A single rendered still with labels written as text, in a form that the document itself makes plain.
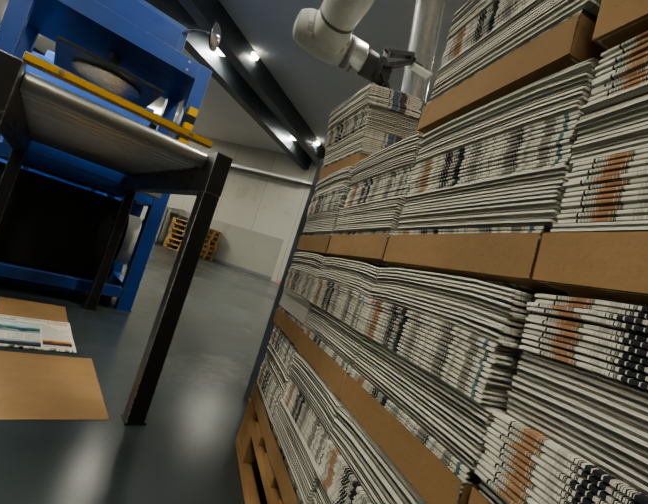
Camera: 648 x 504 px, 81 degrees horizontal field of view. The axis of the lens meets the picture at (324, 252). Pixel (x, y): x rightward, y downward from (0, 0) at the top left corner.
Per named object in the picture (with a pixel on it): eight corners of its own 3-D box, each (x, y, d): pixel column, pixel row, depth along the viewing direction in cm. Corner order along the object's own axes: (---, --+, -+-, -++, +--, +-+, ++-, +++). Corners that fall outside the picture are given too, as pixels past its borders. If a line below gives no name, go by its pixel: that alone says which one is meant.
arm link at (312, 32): (333, 76, 110) (355, 41, 99) (283, 49, 105) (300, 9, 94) (340, 51, 115) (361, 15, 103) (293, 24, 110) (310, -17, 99)
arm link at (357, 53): (334, 71, 112) (351, 81, 114) (345, 58, 103) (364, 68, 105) (344, 44, 112) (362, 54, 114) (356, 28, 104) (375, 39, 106)
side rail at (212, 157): (221, 197, 111) (234, 159, 111) (204, 191, 108) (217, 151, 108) (133, 192, 217) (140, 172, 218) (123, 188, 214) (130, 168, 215)
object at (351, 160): (361, 192, 127) (363, 179, 127) (410, 182, 100) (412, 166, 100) (317, 182, 121) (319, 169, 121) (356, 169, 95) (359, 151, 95)
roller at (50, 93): (209, 167, 113) (212, 152, 115) (13, 82, 85) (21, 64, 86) (202, 172, 117) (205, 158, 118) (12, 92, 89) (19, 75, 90)
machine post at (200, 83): (131, 311, 226) (213, 71, 235) (115, 309, 221) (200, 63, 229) (128, 308, 233) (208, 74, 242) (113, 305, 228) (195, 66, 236)
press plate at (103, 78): (163, 95, 226) (165, 91, 227) (55, 39, 193) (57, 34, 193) (144, 110, 270) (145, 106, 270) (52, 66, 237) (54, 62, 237)
